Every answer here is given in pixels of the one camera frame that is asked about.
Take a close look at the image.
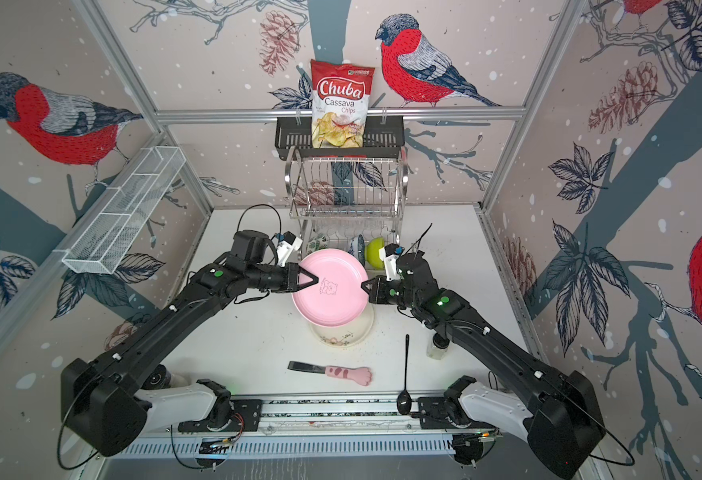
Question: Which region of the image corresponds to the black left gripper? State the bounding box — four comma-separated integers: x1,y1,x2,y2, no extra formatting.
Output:
247,262,320,291

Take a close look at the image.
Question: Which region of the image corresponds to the pink plate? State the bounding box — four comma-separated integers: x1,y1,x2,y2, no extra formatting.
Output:
293,248,369,328

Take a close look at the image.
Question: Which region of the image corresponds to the white floral plate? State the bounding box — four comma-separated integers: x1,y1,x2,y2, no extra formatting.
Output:
309,304,375,347

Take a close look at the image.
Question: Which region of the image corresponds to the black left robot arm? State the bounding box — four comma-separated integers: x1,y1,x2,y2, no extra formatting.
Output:
61,230,319,456

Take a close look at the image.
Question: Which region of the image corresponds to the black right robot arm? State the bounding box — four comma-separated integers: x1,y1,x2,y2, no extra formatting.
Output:
361,251,606,479

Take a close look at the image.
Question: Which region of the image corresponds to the silver two-tier dish rack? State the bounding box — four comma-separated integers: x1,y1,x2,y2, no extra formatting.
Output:
285,147,409,276

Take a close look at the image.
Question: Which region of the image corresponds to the lime green bowl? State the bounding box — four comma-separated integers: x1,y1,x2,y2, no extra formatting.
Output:
365,237,386,270

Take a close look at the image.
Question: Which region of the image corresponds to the green leaf pattern bowl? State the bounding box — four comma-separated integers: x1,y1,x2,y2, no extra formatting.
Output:
307,234,329,254

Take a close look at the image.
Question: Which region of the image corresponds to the blue white floral bowl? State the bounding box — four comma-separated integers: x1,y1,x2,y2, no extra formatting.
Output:
348,235,366,266

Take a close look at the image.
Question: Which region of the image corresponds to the pink cat paw spatula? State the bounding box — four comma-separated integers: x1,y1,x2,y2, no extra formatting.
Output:
288,361,373,387

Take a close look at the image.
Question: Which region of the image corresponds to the small black lid jar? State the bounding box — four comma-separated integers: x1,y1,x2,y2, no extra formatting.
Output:
426,333,450,360

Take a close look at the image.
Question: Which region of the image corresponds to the black spoon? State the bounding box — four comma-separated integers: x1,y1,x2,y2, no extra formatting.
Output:
396,334,412,416

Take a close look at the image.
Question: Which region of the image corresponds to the black lid jar left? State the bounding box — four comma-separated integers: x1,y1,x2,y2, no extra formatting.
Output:
142,364,190,390

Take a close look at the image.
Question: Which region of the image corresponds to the red cassava chips bag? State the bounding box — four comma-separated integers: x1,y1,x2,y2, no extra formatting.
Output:
311,60,375,148

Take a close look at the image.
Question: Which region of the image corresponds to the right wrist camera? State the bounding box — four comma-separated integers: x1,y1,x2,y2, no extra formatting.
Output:
379,243,404,281

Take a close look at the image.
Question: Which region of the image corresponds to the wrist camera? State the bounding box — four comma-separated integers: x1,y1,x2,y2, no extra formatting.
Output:
379,243,404,281
277,231,303,267

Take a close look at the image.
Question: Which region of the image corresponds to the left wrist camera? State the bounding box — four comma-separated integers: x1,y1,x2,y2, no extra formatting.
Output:
277,231,303,267

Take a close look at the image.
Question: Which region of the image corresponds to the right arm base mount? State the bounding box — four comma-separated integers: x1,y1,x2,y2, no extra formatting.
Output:
411,396,498,432

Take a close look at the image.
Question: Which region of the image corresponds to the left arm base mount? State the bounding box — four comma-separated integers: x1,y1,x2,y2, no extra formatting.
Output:
178,398,264,435

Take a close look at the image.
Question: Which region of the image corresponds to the black wall basket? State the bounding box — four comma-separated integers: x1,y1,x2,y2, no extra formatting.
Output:
275,116,405,161

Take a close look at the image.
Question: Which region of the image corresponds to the white wire mesh shelf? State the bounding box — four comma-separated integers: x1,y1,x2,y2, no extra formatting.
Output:
62,146,186,274

